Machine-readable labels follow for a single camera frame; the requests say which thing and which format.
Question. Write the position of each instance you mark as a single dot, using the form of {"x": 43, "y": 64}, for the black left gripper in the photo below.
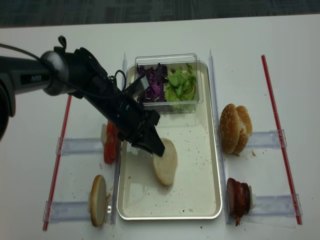
{"x": 135, "y": 124}

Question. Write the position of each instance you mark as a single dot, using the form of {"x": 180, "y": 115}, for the pale bun bottom slice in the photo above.
{"x": 165, "y": 166}

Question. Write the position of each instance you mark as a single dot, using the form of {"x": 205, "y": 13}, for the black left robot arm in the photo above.
{"x": 79, "y": 74}

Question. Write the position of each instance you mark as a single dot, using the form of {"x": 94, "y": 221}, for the red tomato slices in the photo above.
{"x": 110, "y": 146}

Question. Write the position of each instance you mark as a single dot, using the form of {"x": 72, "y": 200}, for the green lettuce leaves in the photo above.
{"x": 181, "y": 85}

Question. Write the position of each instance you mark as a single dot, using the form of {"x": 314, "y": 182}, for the dark red meat patties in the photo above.
{"x": 239, "y": 198}

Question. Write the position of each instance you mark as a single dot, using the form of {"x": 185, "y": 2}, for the purple cabbage shreds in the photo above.
{"x": 156, "y": 78}

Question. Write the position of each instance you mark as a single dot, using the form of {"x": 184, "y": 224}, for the clear plastic salad box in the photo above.
{"x": 172, "y": 61}

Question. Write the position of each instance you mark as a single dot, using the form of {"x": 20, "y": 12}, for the cream metal tray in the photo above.
{"x": 183, "y": 184}

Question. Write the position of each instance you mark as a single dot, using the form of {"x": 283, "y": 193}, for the upright bun bottom slice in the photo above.
{"x": 98, "y": 201}

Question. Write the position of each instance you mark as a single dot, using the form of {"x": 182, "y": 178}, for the right clear long divider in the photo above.
{"x": 217, "y": 136}

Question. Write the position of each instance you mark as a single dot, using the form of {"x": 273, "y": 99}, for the front sesame bun top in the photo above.
{"x": 229, "y": 128}

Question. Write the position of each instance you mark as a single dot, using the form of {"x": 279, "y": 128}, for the sesame bun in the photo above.
{"x": 229, "y": 128}
{"x": 246, "y": 129}

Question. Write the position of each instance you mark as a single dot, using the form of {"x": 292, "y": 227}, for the left far clear pusher track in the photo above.
{"x": 70, "y": 146}

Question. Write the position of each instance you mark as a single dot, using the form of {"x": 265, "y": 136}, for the clear pusher track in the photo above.
{"x": 274, "y": 139}
{"x": 66, "y": 211}
{"x": 70, "y": 146}
{"x": 276, "y": 205}

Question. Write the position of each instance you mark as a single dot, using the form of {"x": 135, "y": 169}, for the rear sesame bun top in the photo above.
{"x": 246, "y": 129}

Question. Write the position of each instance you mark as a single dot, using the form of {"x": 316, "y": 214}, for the left near clear pusher track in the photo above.
{"x": 66, "y": 211}

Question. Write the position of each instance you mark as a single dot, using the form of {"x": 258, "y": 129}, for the right far clear pusher track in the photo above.
{"x": 274, "y": 139}

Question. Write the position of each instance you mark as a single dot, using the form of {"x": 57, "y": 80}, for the right near clear pusher track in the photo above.
{"x": 276, "y": 205}

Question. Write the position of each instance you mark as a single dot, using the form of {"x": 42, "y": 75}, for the left red rail strip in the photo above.
{"x": 56, "y": 166}

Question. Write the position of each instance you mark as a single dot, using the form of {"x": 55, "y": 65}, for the red rail strip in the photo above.
{"x": 56, "y": 166}
{"x": 295, "y": 200}

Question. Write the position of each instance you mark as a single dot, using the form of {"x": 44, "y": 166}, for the right red rail strip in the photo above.
{"x": 295, "y": 200}

